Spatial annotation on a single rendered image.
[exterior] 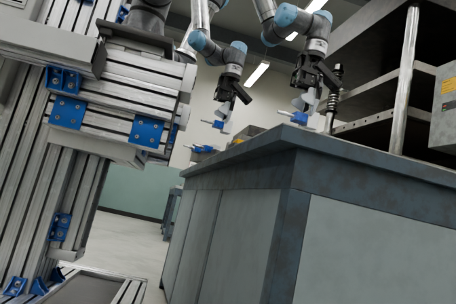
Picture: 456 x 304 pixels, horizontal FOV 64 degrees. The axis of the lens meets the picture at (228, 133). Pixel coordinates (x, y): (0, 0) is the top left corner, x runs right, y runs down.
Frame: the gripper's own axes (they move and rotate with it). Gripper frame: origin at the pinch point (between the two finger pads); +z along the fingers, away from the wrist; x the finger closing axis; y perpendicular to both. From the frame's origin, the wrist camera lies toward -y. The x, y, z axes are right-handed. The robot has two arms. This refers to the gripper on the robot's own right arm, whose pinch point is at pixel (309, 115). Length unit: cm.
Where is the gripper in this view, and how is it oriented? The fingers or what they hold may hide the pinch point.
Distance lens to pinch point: 120.5
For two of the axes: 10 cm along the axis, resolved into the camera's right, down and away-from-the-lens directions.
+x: 2.6, -1.4, -9.5
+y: -9.4, -2.7, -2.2
